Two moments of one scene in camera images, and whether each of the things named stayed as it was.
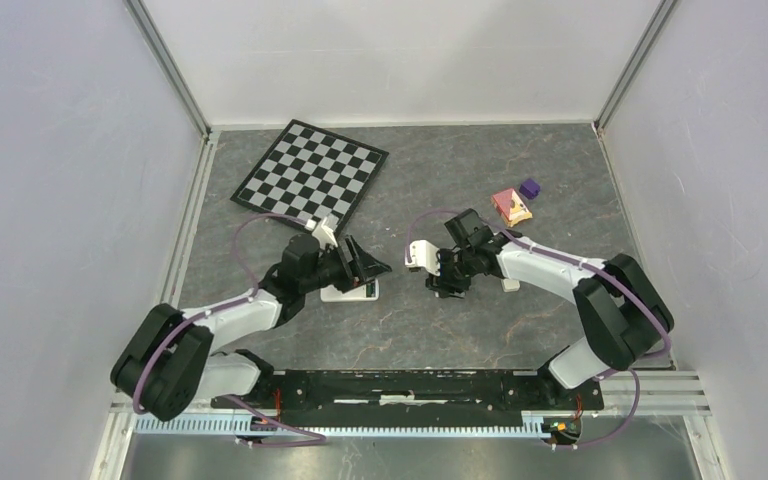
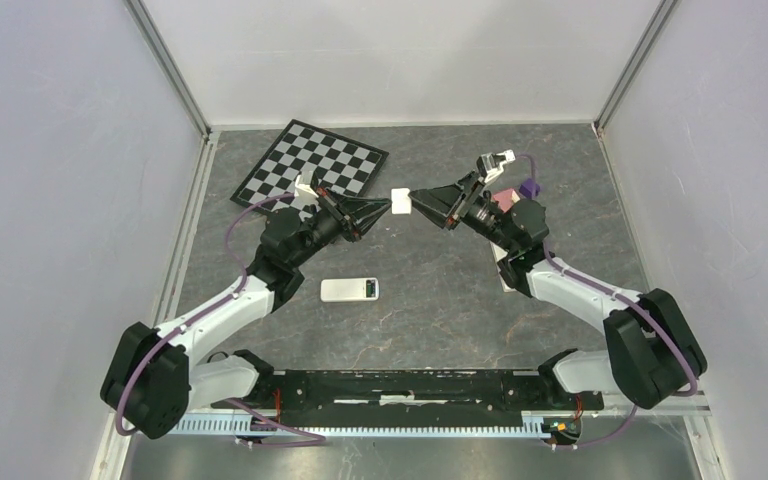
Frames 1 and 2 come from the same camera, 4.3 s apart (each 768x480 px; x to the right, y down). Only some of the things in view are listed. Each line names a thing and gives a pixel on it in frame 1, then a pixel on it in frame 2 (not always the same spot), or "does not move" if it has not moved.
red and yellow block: [510, 207] does not move
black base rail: [417, 391] does not move
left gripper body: [347, 273] to [344, 219]
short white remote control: [367, 292] does not move
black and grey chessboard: [310, 173] does not move
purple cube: [529, 188] does not move
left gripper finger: [368, 266] to [365, 210]
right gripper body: [456, 273] to [472, 188]
